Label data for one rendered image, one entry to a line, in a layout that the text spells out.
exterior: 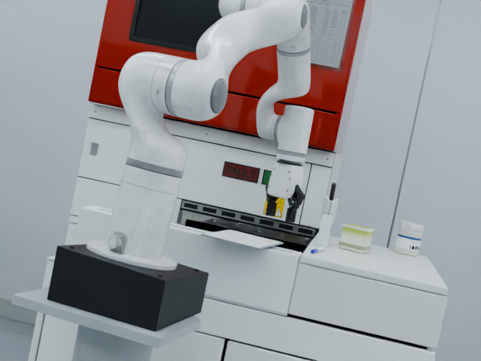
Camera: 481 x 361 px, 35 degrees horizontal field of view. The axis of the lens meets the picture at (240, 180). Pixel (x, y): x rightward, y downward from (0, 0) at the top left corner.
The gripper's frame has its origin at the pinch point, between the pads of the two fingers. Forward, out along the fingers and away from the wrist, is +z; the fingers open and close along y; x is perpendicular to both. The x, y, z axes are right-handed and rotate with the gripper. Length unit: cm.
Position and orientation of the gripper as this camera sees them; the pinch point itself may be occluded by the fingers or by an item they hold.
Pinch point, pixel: (280, 215)
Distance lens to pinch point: 221.7
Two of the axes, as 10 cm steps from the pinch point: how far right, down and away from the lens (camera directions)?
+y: 5.8, 1.5, -8.0
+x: 8.0, 1.1, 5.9
